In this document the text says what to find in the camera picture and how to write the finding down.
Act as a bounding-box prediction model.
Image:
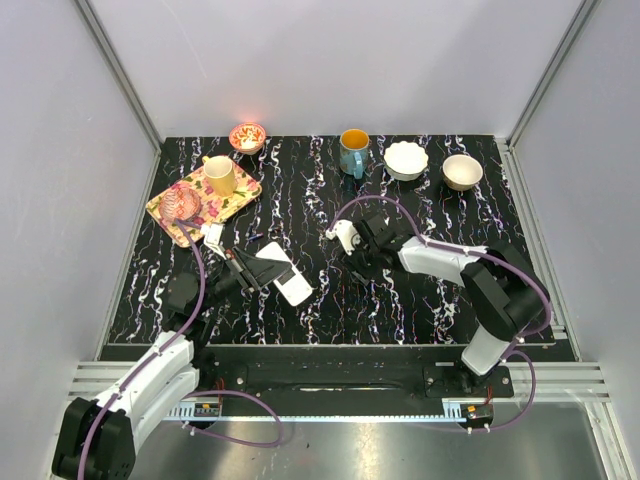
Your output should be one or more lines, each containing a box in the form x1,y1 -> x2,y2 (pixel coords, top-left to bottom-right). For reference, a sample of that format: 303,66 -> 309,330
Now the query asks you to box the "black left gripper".
197,244 -> 292,315

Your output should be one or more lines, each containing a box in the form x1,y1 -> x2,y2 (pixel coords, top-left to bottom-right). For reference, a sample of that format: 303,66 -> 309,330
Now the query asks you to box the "white remote control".
257,242 -> 313,306

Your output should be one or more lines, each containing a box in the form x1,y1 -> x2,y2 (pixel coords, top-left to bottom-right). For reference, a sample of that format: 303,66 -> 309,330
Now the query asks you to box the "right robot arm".
328,215 -> 552,396

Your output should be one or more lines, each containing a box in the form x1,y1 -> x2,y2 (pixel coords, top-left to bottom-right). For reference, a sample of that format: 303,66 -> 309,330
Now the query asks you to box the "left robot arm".
51,242 -> 312,479

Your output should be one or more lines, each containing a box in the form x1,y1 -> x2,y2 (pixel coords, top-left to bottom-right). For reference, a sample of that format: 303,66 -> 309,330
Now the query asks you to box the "floral serving tray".
146,165 -> 262,248

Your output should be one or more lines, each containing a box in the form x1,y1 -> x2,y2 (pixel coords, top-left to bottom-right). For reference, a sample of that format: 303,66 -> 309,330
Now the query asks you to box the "white scalloped bowl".
383,141 -> 429,181

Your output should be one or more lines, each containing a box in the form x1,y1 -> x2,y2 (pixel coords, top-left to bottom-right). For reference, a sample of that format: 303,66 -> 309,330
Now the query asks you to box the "pink patterned glass bowl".
159,185 -> 201,223

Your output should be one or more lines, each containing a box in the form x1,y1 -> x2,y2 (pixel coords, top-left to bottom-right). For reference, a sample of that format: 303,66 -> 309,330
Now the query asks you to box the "yellow cup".
203,155 -> 237,197

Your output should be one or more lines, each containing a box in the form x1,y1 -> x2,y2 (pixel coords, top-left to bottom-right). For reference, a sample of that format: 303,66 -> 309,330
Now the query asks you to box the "blue butterfly mug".
340,129 -> 370,180

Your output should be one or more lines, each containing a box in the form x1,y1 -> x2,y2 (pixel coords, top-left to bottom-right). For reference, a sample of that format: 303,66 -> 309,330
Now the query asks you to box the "beige bowl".
442,154 -> 484,192

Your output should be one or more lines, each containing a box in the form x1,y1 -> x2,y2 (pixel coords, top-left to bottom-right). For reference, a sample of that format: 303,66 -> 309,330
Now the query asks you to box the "red patterned small bowl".
229,122 -> 266,155

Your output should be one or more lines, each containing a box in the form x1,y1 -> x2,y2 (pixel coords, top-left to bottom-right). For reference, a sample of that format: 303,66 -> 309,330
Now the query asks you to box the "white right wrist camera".
326,220 -> 361,255

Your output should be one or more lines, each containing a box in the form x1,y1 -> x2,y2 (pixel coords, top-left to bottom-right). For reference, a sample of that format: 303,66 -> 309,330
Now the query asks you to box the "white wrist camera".
326,220 -> 361,255
200,223 -> 224,256

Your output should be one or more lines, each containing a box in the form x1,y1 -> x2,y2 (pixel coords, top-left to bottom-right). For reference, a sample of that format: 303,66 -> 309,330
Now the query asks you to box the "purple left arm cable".
77,219 -> 285,480

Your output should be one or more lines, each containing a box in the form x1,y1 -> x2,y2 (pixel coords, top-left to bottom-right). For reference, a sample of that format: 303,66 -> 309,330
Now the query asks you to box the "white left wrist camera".
200,223 -> 224,256

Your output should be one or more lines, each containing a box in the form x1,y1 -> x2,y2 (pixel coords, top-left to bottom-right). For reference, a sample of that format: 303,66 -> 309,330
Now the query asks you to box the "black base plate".
204,345 -> 514,400

